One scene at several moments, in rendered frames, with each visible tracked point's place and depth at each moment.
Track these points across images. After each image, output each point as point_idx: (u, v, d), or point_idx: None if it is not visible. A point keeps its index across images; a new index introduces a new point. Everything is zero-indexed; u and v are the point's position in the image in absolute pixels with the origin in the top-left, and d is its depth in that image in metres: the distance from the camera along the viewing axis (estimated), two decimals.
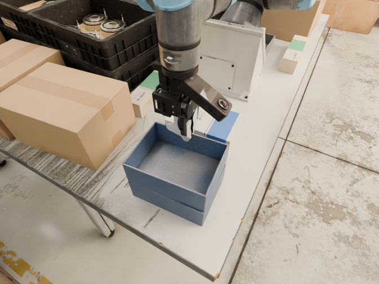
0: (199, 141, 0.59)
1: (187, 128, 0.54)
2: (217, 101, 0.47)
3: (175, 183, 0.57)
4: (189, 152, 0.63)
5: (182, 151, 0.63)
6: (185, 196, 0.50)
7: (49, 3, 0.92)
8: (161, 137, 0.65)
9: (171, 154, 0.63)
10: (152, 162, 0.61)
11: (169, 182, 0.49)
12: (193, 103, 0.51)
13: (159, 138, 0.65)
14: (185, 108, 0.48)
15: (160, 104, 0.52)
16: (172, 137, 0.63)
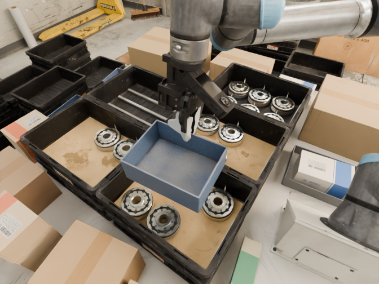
0: (199, 141, 0.59)
1: (188, 125, 0.54)
2: (220, 98, 0.48)
3: (172, 182, 0.57)
4: (189, 152, 0.63)
5: (182, 150, 0.63)
6: (180, 196, 0.51)
7: (117, 166, 0.77)
8: (162, 135, 0.65)
9: (171, 152, 0.63)
10: (151, 160, 0.61)
11: (164, 181, 0.50)
12: (196, 100, 0.52)
13: (161, 136, 0.66)
14: (187, 101, 0.49)
15: (164, 97, 0.53)
16: (172, 136, 0.63)
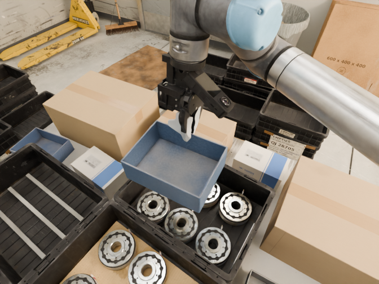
0: (199, 141, 0.59)
1: (188, 125, 0.54)
2: (220, 98, 0.48)
3: (173, 182, 0.57)
4: (189, 152, 0.63)
5: (182, 150, 0.63)
6: (180, 196, 0.51)
7: None
8: (162, 135, 0.65)
9: (171, 152, 0.63)
10: (151, 160, 0.61)
11: (164, 181, 0.50)
12: (196, 100, 0.52)
13: (161, 136, 0.66)
14: (187, 101, 0.49)
15: (164, 97, 0.53)
16: (172, 136, 0.63)
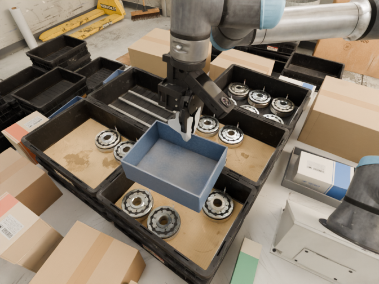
0: (199, 141, 0.59)
1: (188, 125, 0.54)
2: (220, 98, 0.48)
3: (173, 182, 0.57)
4: (189, 152, 0.63)
5: (182, 150, 0.63)
6: (180, 196, 0.51)
7: (117, 168, 0.77)
8: (162, 136, 0.65)
9: (171, 152, 0.63)
10: (151, 160, 0.61)
11: (164, 181, 0.50)
12: (196, 100, 0.52)
13: (161, 137, 0.66)
14: (188, 101, 0.49)
15: (164, 97, 0.53)
16: (172, 136, 0.63)
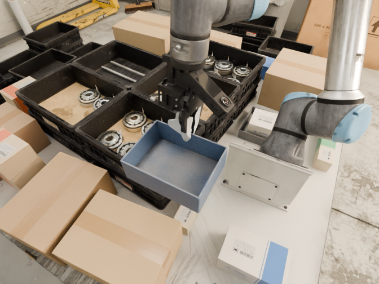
0: (199, 141, 0.59)
1: (188, 125, 0.54)
2: (220, 98, 0.48)
3: (172, 182, 0.57)
4: (189, 152, 0.63)
5: (182, 150, 0.63)
6: (180, 196, 0.51)
7: (93, 111, 0.94)
8: (162, 135, 0.65)
9: (171, 152, 0.63)
10: (151, 160, 0.61)
11: (164, 181, 0.50)
12: (196, 100, 0.52)
13: (161, 136, 0.66)
14: (188, 101, 0.49)
15: (164, 97, 0.53)
16: (172, 136, 0.63)
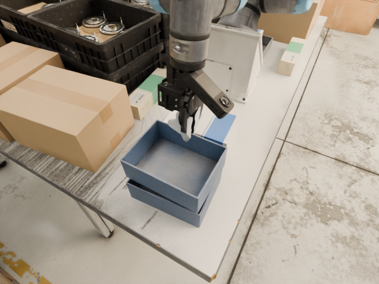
0: (199, 141, 0.59)
1: (188, 125, 0.54)
2: (220, 98, 0.48)
3: (172, 182, 0.57)
4: (189, 152, 0.63)
5: (182, 150, 0.63)
6: (179, 196, 0.51)
7: (49, 5, 0.93)
8: (162, 135, 0.65)
9: (171, 152, 0.63)
10: (151, 160, 0.61)
11: (163, 181, 0.50)
12: (196, 100, 0.52)
13: (161, 136, 0.66)
14: (187, 101, 0.49)
15: (164, 97, 0.53)
16: (172, 136, 0.63)
